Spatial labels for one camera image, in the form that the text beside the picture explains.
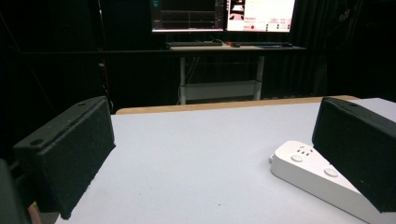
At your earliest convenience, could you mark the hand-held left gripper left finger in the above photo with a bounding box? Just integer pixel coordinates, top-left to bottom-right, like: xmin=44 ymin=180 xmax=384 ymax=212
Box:
xmin=12 ymin=95 xmax=117 ymax=220

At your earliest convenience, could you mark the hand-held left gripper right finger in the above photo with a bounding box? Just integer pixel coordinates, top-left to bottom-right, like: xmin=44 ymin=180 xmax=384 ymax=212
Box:
xmin=311 ymin=96 xmax=396 ymax=214

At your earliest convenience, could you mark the white power strip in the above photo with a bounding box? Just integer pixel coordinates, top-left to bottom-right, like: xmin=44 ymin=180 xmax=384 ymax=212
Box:
xmin=268 ymin=140 xmax=396 ymax=224

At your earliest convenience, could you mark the desk with white legs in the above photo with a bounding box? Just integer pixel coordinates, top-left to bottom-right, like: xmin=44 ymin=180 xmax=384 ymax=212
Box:
xmin=164 ymin=43 xmax=307 ymax=105

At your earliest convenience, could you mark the bright-screen monitor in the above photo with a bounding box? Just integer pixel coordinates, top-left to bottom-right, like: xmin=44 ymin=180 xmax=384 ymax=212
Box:
xmin=225 ymin=0 xmax=297 ymax=34

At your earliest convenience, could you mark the black keyboard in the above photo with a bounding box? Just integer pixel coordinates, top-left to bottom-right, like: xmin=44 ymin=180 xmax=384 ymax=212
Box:
xmin=165 ymin=40 xmax=224 ymax=49

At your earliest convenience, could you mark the dark-screen monitor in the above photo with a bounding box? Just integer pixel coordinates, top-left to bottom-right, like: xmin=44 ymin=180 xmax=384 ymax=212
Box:
xmin=149 ymin=0 xmax=226 ymax=34

